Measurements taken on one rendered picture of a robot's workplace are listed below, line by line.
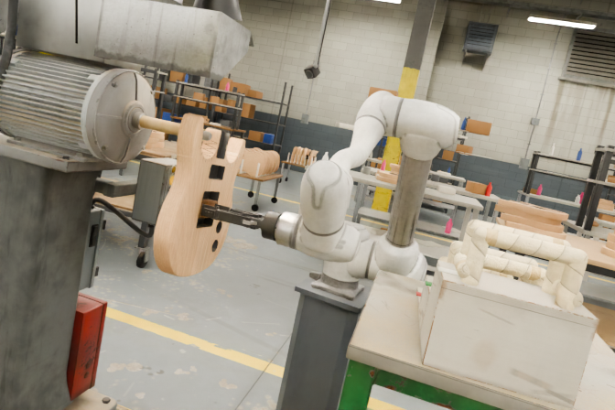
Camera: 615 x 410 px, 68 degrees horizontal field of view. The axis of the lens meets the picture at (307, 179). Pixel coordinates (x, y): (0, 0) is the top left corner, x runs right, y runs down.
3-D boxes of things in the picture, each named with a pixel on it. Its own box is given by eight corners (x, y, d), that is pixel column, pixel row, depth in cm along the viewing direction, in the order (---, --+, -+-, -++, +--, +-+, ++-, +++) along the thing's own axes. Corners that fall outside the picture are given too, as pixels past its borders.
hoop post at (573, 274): (557, 307, 82) (571, 257, 81) (551, 301, 85) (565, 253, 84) (576, 312, 82) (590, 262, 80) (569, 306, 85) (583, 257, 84)
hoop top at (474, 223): (466, 234, 92) (470, 219, 92) (464, 231, 95) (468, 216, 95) (571, 259, 89) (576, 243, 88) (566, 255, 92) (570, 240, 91)
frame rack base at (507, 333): (422, 366, 87) (443, 280, 85) (418, 333, 101) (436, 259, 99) (575, 410, 82) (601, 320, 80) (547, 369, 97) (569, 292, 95)
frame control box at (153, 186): (79, 228, 145) (91, 148, 142) (122, 218, 166) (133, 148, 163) (145, 248, 140) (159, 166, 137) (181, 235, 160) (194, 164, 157)
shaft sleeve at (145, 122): (139, 117, 119) (146, 114, 122) (139, 128, 121) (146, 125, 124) (200, 131, 115) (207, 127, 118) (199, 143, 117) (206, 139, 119)
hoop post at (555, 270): (544, 293, 90) (556, 247, 89) (539, 287, 93) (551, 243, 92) (561, 297, 90) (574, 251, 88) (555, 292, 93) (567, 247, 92)
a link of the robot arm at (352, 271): (327, 264, 198) (337, 215, 195) (368, 276, 193) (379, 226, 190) (317, 275, 182) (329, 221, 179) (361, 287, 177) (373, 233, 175)
